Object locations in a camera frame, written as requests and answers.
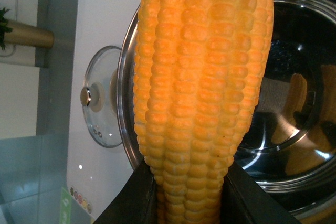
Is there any potted plant gold pot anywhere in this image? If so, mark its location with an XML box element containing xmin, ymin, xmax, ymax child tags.
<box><xmin>1</xmin><ymin>7</ymin><xmax>55</xmax><ymax>51</ymax></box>

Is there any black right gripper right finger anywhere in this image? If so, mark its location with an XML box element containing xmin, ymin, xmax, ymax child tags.
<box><xmin>222</xmin><ymin>163</ymin><xmax>300</xmax><ymax>223</ymax></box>

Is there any stainless steel pot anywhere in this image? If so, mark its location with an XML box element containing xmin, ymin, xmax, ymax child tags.
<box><xmin>117</xmin><ymin>0</ymin><xmax>335</xmax><ymax>223</ymax></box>

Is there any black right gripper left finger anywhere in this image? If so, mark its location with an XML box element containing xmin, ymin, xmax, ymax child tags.
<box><xmin>94</xmin><ymin>161</ymin><xmax>158</xmax><ymax>224</ymax></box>

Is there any yellow corn cob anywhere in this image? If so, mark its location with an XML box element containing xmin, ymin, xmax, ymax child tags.
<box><xmin>133</xmin><ymin>0</ymin><xmax>274</xmax><ymax>223</ymax></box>

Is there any green table sticker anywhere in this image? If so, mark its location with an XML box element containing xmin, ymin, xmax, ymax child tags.
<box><xmin>59</xmin><ymin>188</ymin><xmax>72</xmax><ymax>224</ymax></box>

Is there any glass pot lid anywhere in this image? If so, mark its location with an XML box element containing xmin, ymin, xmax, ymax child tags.
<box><xmin>80</xmin><ymin>46</ymin><xmax>122</xmax><ymax>148</ymax></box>

